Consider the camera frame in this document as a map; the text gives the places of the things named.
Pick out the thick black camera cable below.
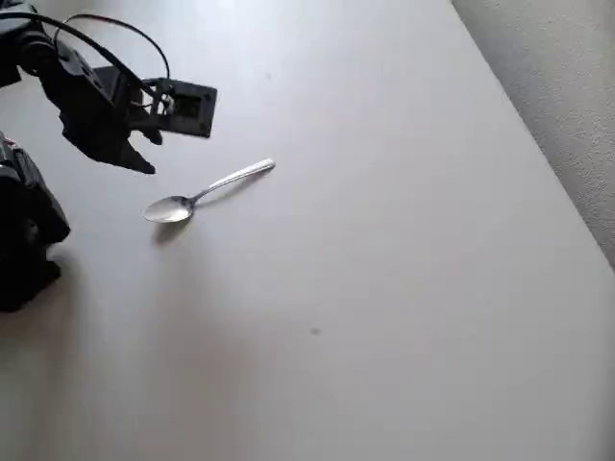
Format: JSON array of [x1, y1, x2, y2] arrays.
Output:
[[0, 10, 158, 100]]

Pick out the thin red black wire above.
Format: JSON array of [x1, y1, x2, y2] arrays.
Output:
[[54, 12, 172, 82]]

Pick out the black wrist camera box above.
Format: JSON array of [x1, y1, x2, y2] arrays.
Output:
[[146, 78, 218, 139]]

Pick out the silver metal spoon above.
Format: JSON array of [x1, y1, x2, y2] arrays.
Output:
[[142, 158, 277, 225]]

